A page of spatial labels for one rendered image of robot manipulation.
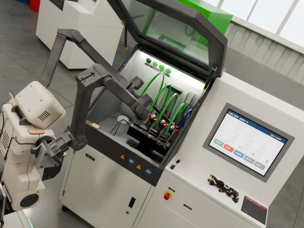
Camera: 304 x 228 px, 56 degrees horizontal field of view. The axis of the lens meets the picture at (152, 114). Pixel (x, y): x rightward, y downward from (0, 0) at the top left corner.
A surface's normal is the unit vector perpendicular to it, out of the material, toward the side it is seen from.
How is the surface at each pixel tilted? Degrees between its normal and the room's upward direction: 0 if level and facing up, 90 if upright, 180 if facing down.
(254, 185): 76
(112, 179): 90
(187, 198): 90
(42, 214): 0
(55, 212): 0
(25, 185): 90
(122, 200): 90
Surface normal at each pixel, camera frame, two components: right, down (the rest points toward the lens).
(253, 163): -0.33, 0.13
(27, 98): -0.31, -0.46
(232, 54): -0.54, 0.25
